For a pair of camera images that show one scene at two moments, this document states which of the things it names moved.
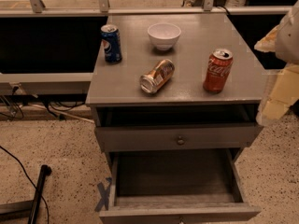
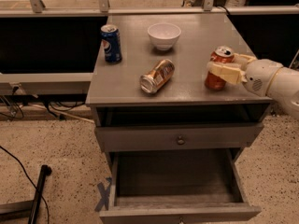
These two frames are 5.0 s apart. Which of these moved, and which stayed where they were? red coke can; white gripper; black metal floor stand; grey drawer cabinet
Moved: white gripper
Stayed: red coke can; grey drawer cabinet; black metal floor stand
